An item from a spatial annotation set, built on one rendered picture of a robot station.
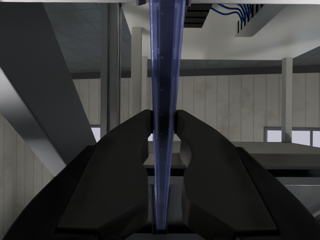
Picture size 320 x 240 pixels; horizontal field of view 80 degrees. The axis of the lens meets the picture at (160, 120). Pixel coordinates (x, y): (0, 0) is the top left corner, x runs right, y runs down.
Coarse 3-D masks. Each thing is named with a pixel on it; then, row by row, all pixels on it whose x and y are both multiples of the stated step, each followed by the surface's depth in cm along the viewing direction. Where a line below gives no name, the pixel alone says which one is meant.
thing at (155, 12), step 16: (160, 0) 7; (176, 0) 7; (160, 16) 8; (176, 16) 8; (160, 32) 8; (176, 32) 8; (160, 48) 9; (176, 48) 9; (160, 64) 9; (176, 64) 9; (160, 80) 10; (176, 80) 10; (160, 96) 11; (176, 96) 11; (160, 112) 11; (160, 128) 12; (160, 144) 14; (160, 160) 15; (160, 176) 17; (160, 192) 20; (160, 208) 24; (160, 224) 29
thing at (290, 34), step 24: (144, 24) 57; (216, 24) 57; (288, 24) 56; (312, 24) 56; (144, 48) 76; (192, 48) 76; (216, 48) 75; (240, 48) 75; (264, 48) 75; (288, 48) 75; (312, 48) 75
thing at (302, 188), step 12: (180, 168) 27; (276, 168) 28; (288, 168) 28; (300, 168) 28; (312, 168) 28; (180, 180) 22; (288, 180) 22; (300, 180) 22; (312, 180) 22; (180, 192) 23; (300, 192) 23; (312, 192) 23; (168, 204) 25; (180, 204) 26; (312, 204) 26; (168, 216) 30; (180, 216) 30; (144, 228) 35; (168, 228) 35; (180, 228) 35
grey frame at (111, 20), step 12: (108, 12) 45; (120, 12) 48; (108, 24) 45; (120, 24) 48; (108, 36) 45; (120, 36) 48; (108, 48) 45; (120, 48) 48; (108, 60) 46; (120, 60) 48; (108, 72) 46; (120, 72) 48; (108, 84) 46; (120, 84) 48; (108, 96) 46; (120, 96) 48; (108, 108) 46; (108, 120) 46
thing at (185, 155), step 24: (192, 120) 11; (192, 144) 9; (216, 144) 9; (192, 168) 8; (216, 168) 8; (240, 168) 8; (192, 192) 7; (216, 192) 7; (240, 192) 7; (192, 216) 7; (216, 216) 6; (240, 216) 6; (264, 216) 6
